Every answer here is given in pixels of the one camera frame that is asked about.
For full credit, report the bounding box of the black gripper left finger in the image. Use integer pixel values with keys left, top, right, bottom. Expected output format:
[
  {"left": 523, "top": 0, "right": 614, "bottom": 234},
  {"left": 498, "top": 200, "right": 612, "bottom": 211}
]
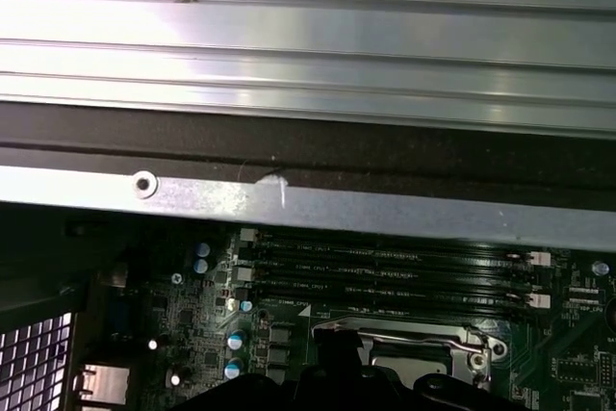
[{"left": 170, "top": 326, "right": 340, "bottom": 411}]

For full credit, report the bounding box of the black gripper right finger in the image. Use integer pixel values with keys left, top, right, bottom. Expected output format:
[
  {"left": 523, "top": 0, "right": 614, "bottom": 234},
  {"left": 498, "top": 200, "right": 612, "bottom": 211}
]
[{"left": 339, "top": 326, "right": 501, "bottom": 411}]

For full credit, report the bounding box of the silver CPU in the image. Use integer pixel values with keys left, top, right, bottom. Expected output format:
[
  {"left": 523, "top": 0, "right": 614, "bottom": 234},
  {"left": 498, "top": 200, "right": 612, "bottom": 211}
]
[{"left": 369, "top": 355, "right": 454, "bottom": 378}]

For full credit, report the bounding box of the metal socket cover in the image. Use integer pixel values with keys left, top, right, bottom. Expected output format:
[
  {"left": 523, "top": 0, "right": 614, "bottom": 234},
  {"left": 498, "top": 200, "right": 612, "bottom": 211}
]
[{"left": 360, "top": 347, "right": 492, "bottom": 391}]

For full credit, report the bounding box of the CPU socket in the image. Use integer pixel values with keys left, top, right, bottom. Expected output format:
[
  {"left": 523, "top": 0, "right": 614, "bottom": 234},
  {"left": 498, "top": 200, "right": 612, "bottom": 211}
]
[{"left": 310, "top": 315, "right": 509, "bottom": 396}]

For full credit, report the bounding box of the black RAM slot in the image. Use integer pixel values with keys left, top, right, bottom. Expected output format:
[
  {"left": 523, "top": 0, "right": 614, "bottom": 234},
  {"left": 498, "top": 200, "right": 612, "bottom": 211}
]
[
  {"left": 233, "top": 285, "right": 548, "bottom": 328},
  {"left": 236, "top": 265, "right": 552, "bottom": 310}
]

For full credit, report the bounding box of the green motherboard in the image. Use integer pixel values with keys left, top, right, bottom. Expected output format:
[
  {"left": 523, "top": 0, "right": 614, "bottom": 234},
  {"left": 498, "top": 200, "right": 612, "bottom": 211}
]
[{"left": 139, "top": 225, "right": 616, "bottom": 411}]

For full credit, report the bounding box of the silver port block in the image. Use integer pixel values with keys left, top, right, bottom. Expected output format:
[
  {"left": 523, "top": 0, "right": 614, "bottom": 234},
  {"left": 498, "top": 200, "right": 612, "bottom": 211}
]
[{"left": 79, "top": 365, "right": 132, "bottom": 411}]

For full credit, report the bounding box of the black PC case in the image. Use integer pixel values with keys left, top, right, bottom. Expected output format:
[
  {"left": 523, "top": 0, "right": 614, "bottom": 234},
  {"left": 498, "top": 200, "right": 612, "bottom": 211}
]
[{"left": 0, "top": 102, "right": 616, "bottom": 411}]

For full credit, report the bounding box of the silver rim rivet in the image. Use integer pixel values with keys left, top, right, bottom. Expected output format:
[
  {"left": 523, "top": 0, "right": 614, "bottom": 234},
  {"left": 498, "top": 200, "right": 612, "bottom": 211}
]
[{"left": 132, "top": 170, "right": 160, "bottom": 198}]

